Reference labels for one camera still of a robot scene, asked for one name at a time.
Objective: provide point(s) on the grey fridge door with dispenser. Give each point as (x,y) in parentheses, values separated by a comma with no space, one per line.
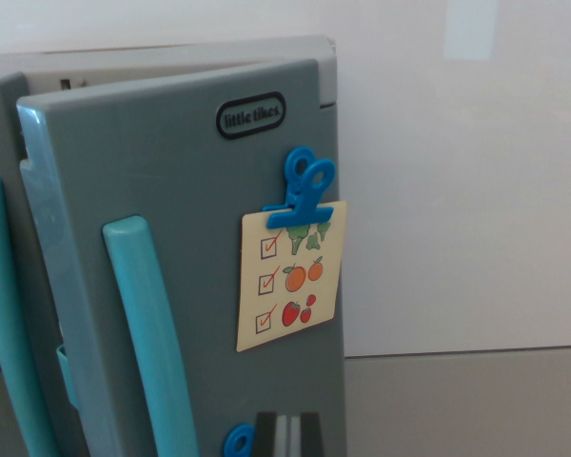
(5,124)

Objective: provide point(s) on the blue clip without card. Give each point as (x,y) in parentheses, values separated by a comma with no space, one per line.
(230,445)

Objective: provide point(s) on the white grey toy fridge body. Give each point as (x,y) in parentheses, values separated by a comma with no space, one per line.
(171,57)

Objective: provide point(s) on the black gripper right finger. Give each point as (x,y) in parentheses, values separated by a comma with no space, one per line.
(311,438)

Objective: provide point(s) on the blue clip holding card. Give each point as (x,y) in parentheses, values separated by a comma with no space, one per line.
(295,216)

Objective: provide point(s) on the cream grocery checklist card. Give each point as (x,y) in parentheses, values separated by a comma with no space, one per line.
(327,290)

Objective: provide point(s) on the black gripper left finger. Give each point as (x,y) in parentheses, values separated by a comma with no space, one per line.
(266,438)

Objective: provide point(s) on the grey fridge door with logo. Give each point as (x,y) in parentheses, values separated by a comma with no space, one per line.
(171,166)

